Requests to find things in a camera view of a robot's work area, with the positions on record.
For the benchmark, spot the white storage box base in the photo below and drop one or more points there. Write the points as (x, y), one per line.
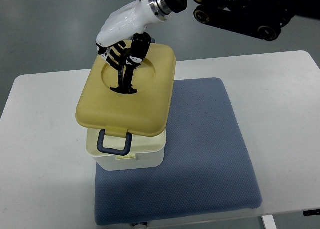
(145, 152)

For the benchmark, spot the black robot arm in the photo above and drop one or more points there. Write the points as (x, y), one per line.
(261, 19)

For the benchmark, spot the white table leg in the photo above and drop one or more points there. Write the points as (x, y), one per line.
(268, 222)

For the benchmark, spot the blue front latch handle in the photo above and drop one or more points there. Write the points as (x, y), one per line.
(114, 145)

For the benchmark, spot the dark label under mat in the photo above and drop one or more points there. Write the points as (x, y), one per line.
(141, 225)

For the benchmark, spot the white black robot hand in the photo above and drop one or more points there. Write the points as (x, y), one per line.
(123, 41)

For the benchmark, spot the yellow storage box lid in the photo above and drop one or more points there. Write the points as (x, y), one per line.
(144, 113)

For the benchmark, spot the blue padded mat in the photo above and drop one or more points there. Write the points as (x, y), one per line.
(206, 167)

